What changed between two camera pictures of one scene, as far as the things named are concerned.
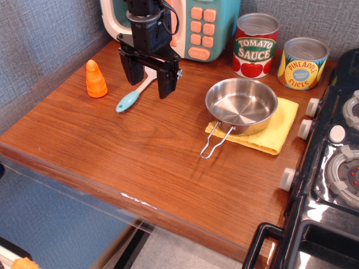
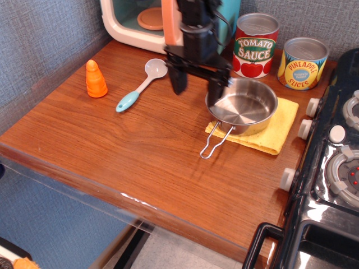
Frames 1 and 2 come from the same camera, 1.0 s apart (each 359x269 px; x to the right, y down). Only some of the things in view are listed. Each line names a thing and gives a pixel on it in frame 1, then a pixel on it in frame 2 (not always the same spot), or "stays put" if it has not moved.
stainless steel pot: x=246 y=105 stays put
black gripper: x=151 y=42 -> x=199 y=52
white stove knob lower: x=286 y=179 stays put
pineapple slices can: x=303 y=63 stays put
